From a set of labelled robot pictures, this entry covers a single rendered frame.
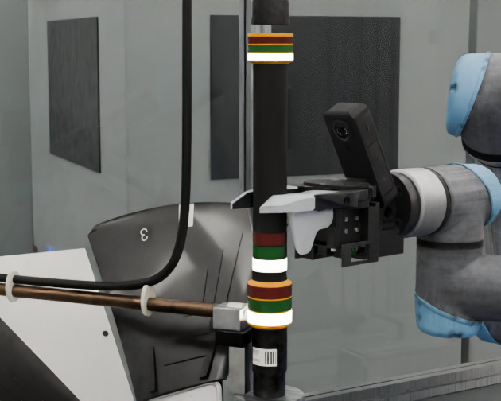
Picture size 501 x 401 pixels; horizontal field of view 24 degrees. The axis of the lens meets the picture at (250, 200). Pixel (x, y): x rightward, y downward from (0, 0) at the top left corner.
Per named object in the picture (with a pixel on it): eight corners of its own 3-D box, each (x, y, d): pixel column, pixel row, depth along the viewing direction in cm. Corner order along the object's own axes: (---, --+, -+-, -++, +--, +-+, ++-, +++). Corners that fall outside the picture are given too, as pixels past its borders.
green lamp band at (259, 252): (246, 258, 112) (246, 245, 112) (260, 252, 115) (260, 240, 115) (279, 260, 111) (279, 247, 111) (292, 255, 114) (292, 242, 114)
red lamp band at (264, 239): (246, 244, 112) (246, 232, 112) (260, 239, 115) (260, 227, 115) (279, 247, 111) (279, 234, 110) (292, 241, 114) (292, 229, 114)
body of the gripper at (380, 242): (340, 268, 115) (420, 255, 123) (342, 181, 114) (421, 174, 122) (287, 258, 120) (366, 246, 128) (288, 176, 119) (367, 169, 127)
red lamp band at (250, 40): (240, 44, 109) (240, 36, 109) (258, 44, 113) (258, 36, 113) (283, 44, 107) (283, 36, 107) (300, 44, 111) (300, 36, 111)
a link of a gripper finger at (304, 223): (284, 262, 108) (341, 250, 115) (284, 199, 107) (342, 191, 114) (258, 258, 110) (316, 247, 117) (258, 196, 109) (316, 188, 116)
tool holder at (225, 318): (203, 408, 114) (203, 311, 113) (233, 389, 120) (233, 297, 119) (289, 420, 110) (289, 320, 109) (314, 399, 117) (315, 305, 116)
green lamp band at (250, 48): (240, 52, 109) (240, 44, 109) (258, 52, 113) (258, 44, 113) (283, 52, 108) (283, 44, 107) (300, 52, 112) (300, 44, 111)
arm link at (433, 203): (447, 169, 124) (390, 165, 130) (420, 172, 121) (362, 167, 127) (445, 239, 125) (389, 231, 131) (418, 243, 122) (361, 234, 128)
